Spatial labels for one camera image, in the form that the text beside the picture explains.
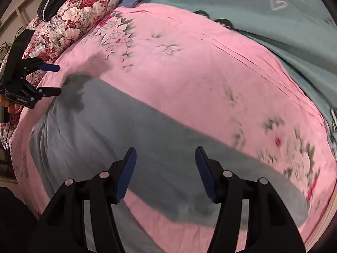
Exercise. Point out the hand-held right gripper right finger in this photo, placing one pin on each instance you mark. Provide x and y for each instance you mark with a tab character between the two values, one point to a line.
205	174

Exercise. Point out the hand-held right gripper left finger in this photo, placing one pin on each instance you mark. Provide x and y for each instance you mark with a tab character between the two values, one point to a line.
126	176

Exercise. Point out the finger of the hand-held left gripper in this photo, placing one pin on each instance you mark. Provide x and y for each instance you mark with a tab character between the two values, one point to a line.
50	67
51	92

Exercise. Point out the grey pants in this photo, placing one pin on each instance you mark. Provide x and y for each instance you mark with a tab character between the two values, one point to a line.
158	147

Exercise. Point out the person's left hand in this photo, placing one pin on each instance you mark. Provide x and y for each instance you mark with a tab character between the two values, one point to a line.
13	108

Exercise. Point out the red floral pillow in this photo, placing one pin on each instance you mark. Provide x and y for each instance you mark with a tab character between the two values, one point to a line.
79	13

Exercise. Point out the pink floral bed sheet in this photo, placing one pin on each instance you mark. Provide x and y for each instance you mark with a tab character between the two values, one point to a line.
197	79

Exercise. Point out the person's dark clothing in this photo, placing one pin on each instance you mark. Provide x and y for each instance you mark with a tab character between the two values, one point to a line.
13	221

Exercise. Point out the teal blanket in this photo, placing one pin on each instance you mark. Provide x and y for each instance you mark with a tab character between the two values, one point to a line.
237	2

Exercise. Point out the white wall shelf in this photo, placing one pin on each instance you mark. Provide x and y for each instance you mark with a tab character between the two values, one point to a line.
18	10

